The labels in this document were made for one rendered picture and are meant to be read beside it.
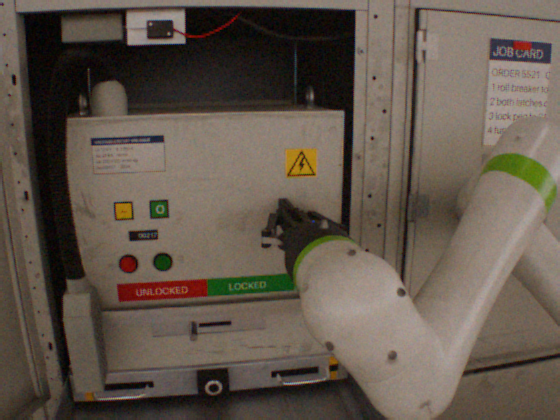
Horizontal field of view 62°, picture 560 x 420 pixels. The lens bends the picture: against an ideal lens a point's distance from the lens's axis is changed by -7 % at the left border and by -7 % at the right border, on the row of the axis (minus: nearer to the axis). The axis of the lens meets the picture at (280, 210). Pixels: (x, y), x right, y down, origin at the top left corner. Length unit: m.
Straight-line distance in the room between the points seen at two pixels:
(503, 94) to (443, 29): 0.18
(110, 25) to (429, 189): 0.66
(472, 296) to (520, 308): 0.60
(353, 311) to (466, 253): 0.22
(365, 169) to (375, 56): 0.21
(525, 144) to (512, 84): 0.28
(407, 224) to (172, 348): 0.51
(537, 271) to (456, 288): 0.33
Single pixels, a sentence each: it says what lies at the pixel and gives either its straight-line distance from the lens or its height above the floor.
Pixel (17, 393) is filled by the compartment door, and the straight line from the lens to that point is 1.08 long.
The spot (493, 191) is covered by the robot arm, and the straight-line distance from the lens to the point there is 0.72.
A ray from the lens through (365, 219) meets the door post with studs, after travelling 0.97.
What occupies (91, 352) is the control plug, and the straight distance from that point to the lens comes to 0.86.
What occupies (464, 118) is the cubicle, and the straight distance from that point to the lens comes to 1.00.
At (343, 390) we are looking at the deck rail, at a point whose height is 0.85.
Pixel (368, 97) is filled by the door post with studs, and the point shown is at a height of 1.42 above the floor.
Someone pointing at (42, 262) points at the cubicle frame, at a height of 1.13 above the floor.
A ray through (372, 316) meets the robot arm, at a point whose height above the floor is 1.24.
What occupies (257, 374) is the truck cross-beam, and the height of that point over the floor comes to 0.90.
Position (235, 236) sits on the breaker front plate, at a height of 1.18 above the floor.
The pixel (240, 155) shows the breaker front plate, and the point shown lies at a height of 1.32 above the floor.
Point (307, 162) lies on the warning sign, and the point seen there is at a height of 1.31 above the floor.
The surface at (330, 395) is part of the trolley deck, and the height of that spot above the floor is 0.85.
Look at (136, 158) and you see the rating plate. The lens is 0.85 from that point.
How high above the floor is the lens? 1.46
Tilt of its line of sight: 16 degrees down
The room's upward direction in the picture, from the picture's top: straight up
